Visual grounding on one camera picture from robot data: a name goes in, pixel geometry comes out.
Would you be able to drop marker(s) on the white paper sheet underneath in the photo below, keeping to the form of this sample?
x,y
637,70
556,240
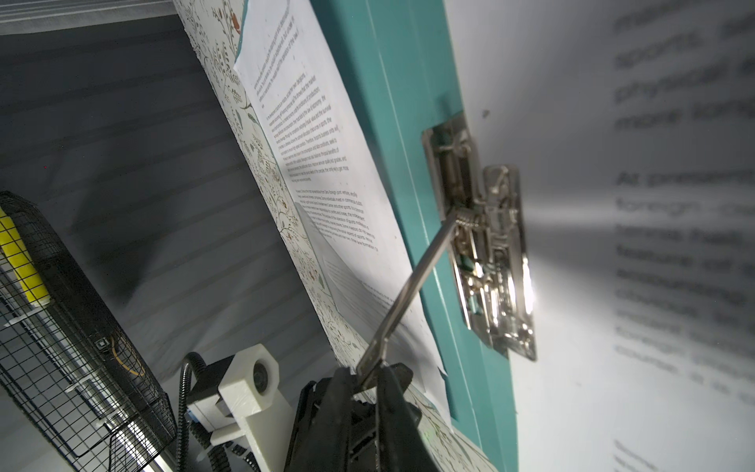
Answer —
x,y
632,126

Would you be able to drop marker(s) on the black wire mesh basket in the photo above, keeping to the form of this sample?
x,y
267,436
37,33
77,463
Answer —
x,y
70,367

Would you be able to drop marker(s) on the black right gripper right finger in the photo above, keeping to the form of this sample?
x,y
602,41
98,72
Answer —
x,y
399,443

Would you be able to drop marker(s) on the silver metal folder clip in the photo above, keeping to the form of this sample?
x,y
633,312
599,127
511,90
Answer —
x,y
483,235

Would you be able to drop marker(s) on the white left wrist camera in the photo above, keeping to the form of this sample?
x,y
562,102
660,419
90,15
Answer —
x,y
238,402

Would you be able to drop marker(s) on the yellow marker in basket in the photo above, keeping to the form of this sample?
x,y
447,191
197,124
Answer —
x,y
16,253

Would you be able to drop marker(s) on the printed white paper sheet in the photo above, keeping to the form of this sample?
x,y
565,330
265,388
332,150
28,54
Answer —
x,y
287,70

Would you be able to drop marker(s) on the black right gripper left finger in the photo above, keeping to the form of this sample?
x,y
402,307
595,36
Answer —
x,y
322,425

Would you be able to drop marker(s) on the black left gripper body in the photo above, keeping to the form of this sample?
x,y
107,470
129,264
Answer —
x,y
363,440

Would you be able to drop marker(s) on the teal file folder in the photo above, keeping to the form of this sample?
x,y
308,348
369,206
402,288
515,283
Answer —
x,y
396,63

